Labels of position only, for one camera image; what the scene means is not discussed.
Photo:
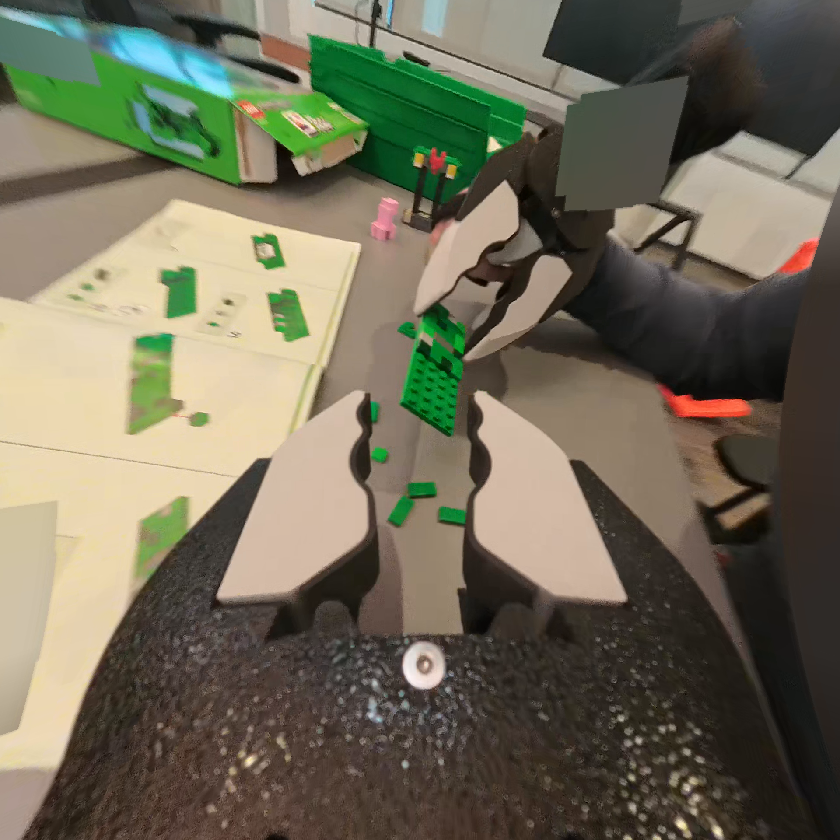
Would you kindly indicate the green plastic bin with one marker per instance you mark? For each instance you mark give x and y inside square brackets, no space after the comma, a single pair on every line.
[407,111]

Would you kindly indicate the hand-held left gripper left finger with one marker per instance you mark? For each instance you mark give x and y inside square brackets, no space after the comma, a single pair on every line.
[302,518]

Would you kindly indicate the green studded plate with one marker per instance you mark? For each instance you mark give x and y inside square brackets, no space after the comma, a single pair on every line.
[430,387]

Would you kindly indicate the scattered green flat tiles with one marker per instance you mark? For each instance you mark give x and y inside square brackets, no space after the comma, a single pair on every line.
[421,489]

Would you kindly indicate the pink pig figure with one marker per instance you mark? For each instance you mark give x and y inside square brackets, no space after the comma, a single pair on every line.
[386,220]

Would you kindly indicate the building instruction booklet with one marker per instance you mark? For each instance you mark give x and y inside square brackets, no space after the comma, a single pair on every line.
[79,374]

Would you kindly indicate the black office chair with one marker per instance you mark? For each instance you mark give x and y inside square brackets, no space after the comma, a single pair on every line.
[748,459]

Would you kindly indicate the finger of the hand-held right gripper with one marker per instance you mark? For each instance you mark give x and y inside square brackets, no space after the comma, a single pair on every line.
[535,298]
[469,243]

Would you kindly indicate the green cardboard toy box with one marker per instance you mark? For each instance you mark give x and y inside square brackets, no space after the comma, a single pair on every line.
[170,118]

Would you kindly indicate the black frame brick model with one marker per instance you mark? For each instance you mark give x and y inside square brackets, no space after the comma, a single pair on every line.
[426,197]

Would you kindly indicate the person's right forearm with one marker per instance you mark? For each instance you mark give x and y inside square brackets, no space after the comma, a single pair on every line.
[689,328]

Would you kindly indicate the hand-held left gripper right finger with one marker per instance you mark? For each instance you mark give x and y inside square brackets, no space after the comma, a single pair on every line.
[544,525]

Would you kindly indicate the orange traffic cone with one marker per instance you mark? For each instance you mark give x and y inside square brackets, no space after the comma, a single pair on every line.
[709,403]

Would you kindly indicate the black monitor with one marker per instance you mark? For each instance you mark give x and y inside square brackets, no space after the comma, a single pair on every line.
[754,39]

